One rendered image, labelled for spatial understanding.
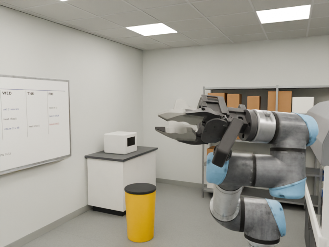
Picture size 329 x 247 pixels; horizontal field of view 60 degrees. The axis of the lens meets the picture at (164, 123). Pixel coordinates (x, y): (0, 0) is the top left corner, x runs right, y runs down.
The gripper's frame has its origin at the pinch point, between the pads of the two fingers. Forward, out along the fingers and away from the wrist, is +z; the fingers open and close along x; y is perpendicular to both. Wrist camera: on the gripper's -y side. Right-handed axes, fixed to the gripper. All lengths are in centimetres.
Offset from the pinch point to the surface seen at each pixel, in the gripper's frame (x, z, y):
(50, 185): -306, 85, 189
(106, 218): -363, 7, 172
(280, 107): -212, -251, 289
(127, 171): -312, -17, 222
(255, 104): -226, -220, 309
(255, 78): -215, -234, 369
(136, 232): -300, -30, 121
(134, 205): -272, -25, 142
